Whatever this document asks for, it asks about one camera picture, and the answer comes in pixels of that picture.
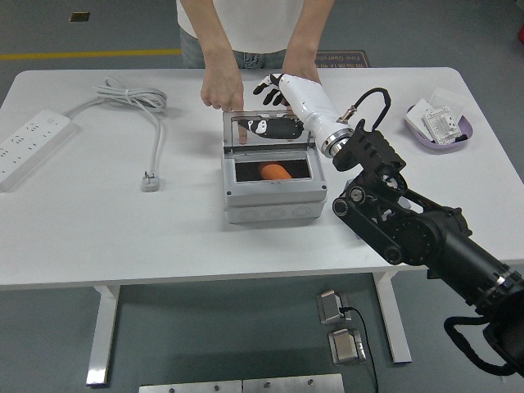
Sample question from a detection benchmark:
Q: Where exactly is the person's right hand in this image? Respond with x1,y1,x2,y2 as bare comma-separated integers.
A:
200,65,249,145

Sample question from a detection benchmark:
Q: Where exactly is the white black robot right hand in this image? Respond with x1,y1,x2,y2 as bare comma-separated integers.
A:
238,72,354,150

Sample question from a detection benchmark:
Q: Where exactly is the person's left hand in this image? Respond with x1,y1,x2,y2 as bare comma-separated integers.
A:
282,61,323,85

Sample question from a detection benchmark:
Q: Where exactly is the transparent hinged box lid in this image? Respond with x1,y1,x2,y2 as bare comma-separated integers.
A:
223,109,317,156

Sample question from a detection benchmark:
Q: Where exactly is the orange cylindrical battery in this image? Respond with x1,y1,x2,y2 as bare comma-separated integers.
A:
258,162,293,181

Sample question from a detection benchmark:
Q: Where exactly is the grey plastic junction box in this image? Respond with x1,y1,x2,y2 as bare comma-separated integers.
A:
222,147,328,224

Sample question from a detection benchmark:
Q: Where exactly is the plain white card box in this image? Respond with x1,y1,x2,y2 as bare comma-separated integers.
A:
404,97,436,138

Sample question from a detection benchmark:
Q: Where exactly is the brown floor sign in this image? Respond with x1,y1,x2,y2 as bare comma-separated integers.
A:
314,50,372,70

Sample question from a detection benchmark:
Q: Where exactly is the person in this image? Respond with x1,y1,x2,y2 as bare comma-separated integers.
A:
175,0,335,70

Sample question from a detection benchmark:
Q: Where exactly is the white printed socket panel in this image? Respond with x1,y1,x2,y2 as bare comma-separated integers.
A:
423,105,462,145

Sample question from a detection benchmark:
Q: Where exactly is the clear plastic packet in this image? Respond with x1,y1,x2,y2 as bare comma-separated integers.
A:
427,86,466,120

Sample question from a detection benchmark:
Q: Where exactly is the yellow floor tape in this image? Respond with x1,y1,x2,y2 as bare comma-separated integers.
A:
0,47,182,61

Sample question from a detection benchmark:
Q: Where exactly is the purple plastic tray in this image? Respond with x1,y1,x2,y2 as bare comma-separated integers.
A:
404,104,475,155

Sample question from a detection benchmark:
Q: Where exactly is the white power strip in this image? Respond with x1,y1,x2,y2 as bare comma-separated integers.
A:
0,108,77,192

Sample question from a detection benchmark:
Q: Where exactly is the silver foot pedal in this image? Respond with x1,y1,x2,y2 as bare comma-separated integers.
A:
327,327,368,366
315,289,351,327

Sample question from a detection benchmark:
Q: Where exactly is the white table leg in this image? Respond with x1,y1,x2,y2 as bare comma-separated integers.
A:
84,285,122,388
371,270,413,364

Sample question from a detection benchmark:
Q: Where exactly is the grey metal plate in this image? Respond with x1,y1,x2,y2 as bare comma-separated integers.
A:
242,373,345,393
138,379,243,393

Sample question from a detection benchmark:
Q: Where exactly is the white power cord with plug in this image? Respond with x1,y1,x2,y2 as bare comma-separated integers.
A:
65,76,169,192

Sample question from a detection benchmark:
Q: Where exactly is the black pedal cable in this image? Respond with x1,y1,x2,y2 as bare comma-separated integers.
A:
339,305,380,393

